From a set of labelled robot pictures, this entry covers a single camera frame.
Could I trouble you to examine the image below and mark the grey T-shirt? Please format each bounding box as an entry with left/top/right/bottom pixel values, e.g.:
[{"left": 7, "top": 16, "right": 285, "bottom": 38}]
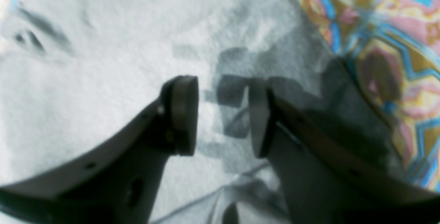
[{"left": 1, "top": 0, "right": 404, "bottom": 224}]

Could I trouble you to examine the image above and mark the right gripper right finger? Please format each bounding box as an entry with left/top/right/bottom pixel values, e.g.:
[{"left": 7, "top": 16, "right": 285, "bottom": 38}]
[{"left": 248, "top": 78, "right": 439, "bottom": 224}]

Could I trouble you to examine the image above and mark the patterned colourful tablecloth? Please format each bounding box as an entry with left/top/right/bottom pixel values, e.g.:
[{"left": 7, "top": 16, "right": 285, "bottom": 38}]
[{"left": 297, "top": 0, "right": 440, "bottom": 193}]

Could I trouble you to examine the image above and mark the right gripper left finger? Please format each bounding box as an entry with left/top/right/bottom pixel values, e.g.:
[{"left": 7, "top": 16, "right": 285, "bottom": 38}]
[{"left": 1, "top": 75, "right": 199, "bottom": 224}]

